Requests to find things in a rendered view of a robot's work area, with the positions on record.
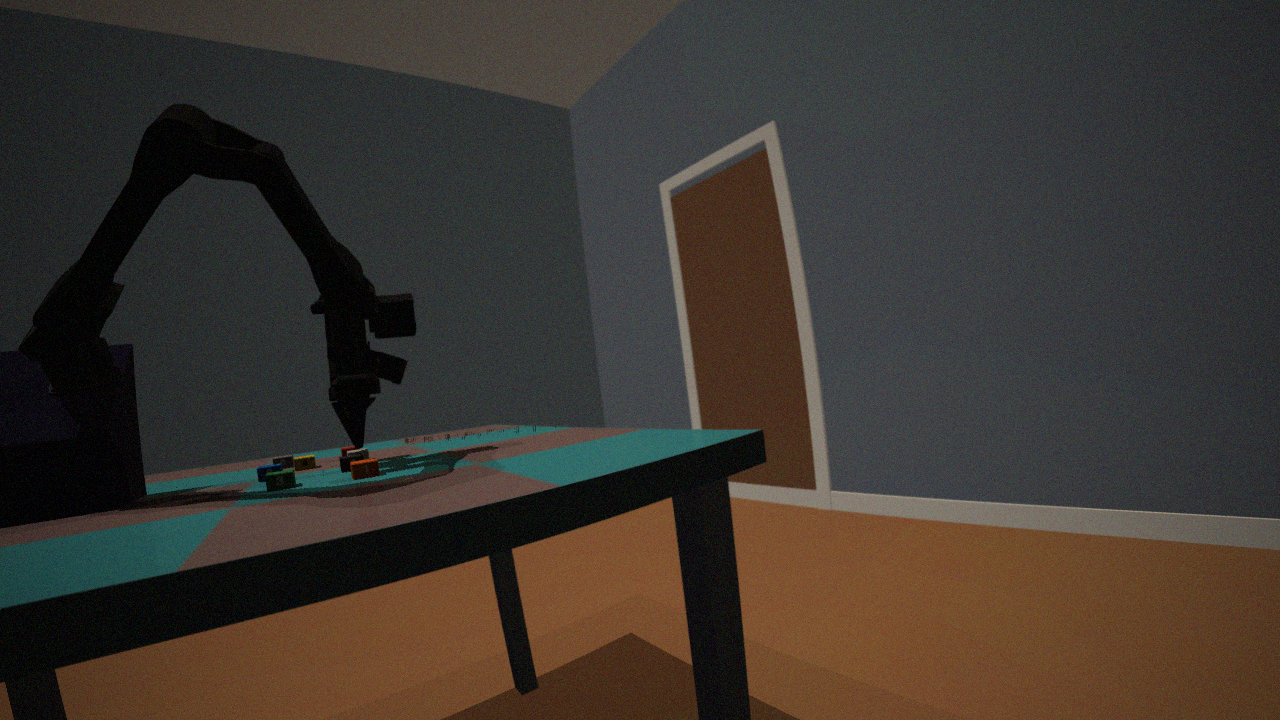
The blue block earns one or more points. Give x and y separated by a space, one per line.
263 470

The green block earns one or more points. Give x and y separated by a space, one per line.
280 480

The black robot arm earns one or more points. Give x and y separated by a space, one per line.
183 141

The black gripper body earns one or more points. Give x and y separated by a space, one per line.
347 381

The orange block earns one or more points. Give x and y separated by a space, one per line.
364 468

